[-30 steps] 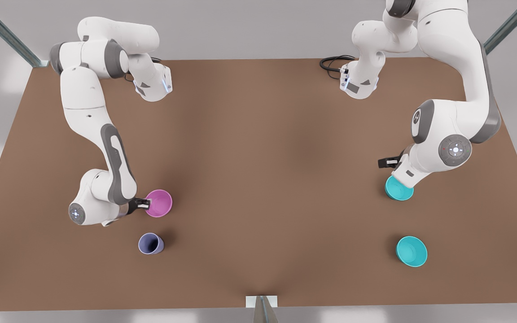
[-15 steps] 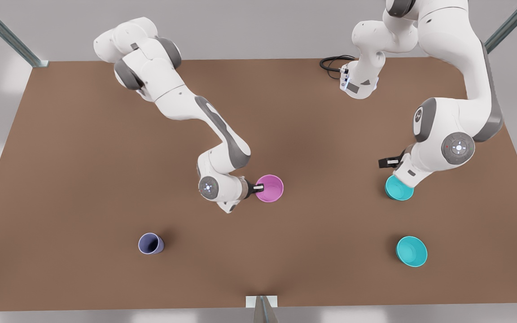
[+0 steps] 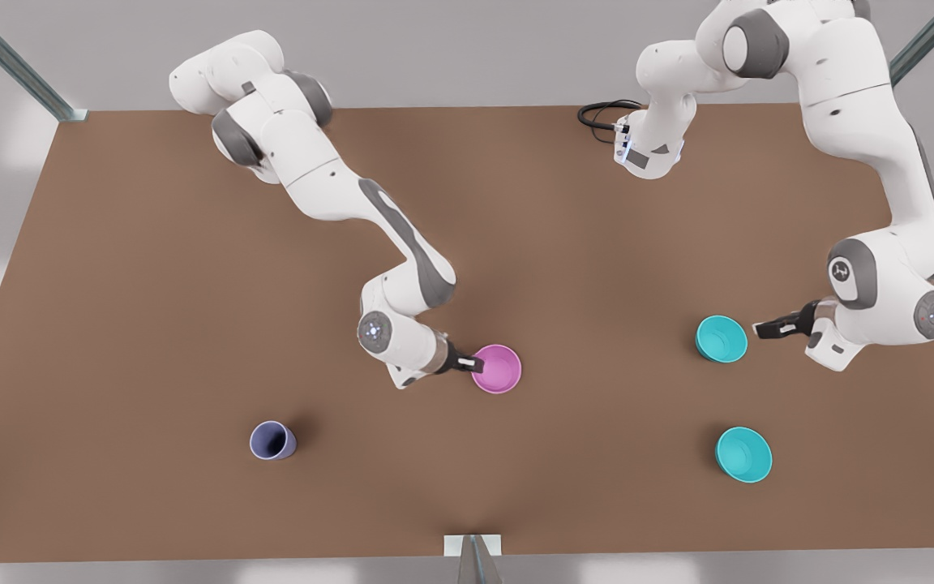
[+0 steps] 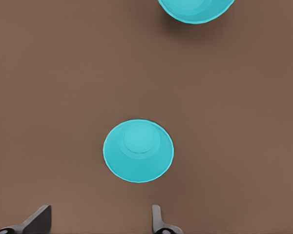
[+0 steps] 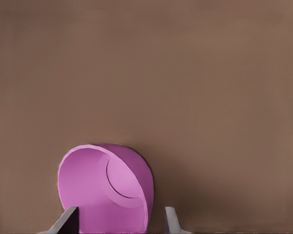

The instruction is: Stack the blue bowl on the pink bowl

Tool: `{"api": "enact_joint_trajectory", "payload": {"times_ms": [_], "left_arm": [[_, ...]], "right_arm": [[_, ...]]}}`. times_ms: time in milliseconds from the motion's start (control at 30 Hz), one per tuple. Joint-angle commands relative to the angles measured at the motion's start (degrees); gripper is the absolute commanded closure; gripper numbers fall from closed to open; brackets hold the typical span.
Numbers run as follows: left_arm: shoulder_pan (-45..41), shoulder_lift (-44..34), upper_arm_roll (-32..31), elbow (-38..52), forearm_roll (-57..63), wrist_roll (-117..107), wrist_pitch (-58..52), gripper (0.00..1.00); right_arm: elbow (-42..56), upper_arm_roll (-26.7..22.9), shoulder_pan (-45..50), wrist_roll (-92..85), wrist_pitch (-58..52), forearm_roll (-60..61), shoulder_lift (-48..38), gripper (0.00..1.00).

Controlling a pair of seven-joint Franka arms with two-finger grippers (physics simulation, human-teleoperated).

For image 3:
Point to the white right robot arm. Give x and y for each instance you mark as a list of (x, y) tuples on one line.
[(317, 166)]

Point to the teal blue bowl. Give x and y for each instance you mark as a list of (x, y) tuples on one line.
[(721, 338), (743, 454)]

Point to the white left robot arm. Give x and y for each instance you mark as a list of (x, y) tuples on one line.
[(856, 97)]

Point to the pink bowl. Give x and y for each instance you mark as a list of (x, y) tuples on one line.
[(497, 369)]

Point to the lavender purple cup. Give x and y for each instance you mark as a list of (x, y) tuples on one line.
[(272, 440)]

